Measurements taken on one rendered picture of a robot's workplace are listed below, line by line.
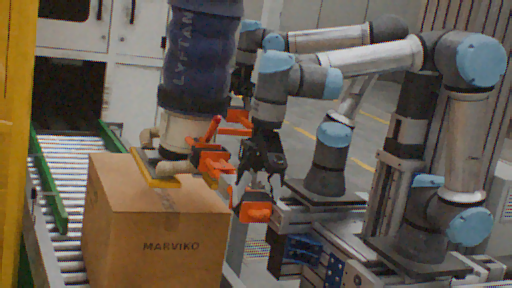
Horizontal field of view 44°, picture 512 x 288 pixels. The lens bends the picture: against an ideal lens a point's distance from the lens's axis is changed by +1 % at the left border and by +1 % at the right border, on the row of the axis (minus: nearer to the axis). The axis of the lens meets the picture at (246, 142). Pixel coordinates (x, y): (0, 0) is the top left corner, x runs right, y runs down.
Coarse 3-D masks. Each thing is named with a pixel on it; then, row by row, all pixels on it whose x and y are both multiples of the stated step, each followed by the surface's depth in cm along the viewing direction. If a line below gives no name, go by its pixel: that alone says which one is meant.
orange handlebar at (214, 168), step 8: (240, 120) 227; (224, 128) 208; (248, 128) 219; (192, 144) 185; (208, 160) 171; (208, 168) 169; (216, 168) 164; (224, 168) 165; (232, 168) 166; (216, 176) 162; (248, 216) 142; (256, 216) 141; (264, 216) 141
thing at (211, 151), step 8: (200, 144) 179; (208, 144) 180; (216, 144) 181; (200, 152) 174; (208, 152) 172; (216, 152) 173; (224, 152) 178; (192, 160) 176; (200, 160) 172; (216, 160) 174; (224, 160) 175; (200, 168) 173
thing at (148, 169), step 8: (136, 152) 207; (136, 160) 200; (144, 160) 198; (160, 160) 193; (144, 168) 193; (152, 168) 192; (144, 176) 188; (152, 176) 186; (168, 176) 188; (176, 176) 191; (152, 184) 183; (160, 184) 184; (168, 184) 185; (176, 184) 185
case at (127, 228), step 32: (96, 160) 241; (128, 160) 247; (96, 192) 228; (128, 192) 214; (160, 192) 219; (192, 192) 224; (96, 224) 224; (128, 224) 200; (160, 224) 204; (192, 224) 208; (224, 224) 212; (96, 256) 220; (128, 256) 203; (160, 256) 207; (192, 256) 211
